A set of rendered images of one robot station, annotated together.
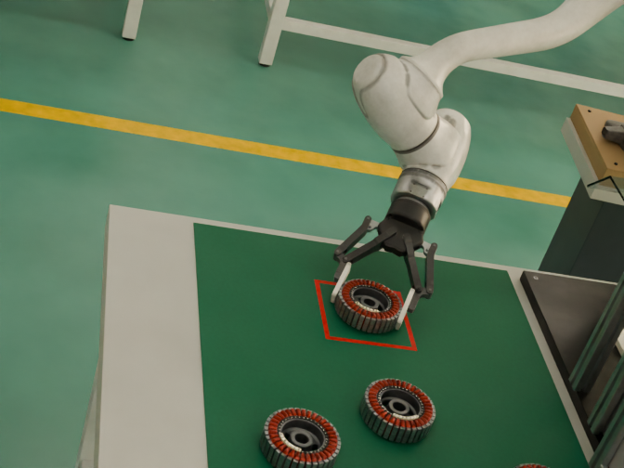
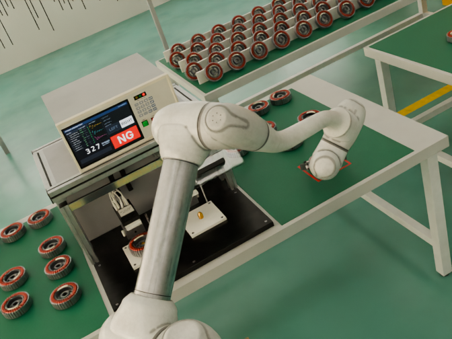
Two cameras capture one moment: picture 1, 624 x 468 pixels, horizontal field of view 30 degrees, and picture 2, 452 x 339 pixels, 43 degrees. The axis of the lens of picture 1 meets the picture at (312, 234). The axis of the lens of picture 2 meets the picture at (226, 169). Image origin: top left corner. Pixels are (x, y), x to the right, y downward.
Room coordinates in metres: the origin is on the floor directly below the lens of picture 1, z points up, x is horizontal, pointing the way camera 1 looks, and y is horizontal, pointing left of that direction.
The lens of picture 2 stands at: (3.58, -0.45, 2.04)
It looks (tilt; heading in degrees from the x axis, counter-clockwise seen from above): 31 degrees down; 182
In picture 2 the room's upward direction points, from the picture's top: 20 degrees counter-clockwise
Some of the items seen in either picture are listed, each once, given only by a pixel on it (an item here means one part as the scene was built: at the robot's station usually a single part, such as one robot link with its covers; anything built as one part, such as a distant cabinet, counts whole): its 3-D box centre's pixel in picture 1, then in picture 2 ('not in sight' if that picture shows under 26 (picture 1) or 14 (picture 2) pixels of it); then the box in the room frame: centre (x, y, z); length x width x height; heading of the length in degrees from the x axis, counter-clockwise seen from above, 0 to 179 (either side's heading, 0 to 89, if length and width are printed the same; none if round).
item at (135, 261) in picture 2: not in sight; (145, 249); (1.81, -0.89, 0.78); 0.15 x 0.15 x 0.01; 17
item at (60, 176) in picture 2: not in sight; (120, 136); (1.47, -0.86, 1.09); 0.68 x 0.44 x 0.05; 107
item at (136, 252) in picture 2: not in sight; (143, 244); (1.81, -0.89, 0.80); 0.11 x 0.11 x 0.04
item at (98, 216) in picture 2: not in sight; (140, 177); (1.53, -0.84, 0.92); 0.66 x 0.01 x 0.30; 107
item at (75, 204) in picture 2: not in sight; (142, 170); (1.68, -0.80, 1.03); 0.62 x 0.01 x 0.03; 107
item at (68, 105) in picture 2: not in sight; (111, 108); (1.46, -0.85, 1.22); 0.44 x 0.39 x 0.20; 107
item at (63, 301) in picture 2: not in sight; (65, 295); (1.91, -1.20, 0.77); 0.11 x 0.11 x 0.04
